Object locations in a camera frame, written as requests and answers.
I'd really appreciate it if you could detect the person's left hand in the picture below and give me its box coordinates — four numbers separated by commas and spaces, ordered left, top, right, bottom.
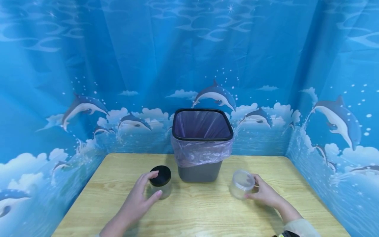
121, 171, 163, 225

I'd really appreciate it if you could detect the person's right hand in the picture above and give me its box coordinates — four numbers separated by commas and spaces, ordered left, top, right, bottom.
244, 174, 280, 208

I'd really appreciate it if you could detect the clear jar with black lid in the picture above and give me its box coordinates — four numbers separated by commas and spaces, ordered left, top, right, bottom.
149, 165, 172, 200

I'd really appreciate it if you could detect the person's left forearm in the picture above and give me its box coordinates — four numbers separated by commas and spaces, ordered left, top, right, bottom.
99, 213, 134, 237

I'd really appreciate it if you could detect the person's right forearm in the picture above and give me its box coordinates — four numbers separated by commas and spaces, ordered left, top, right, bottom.
274, 197, 322, 237

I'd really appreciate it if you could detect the black wrist band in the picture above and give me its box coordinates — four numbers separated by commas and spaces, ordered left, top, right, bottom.
273, 230, 300, 237

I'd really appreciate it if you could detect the grey waste bin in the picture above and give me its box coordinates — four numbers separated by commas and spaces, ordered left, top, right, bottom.
172, 108, 234, 183

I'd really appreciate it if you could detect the translucent pink bin liner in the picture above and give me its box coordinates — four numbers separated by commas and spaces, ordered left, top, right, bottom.
170, 111, 234, 168

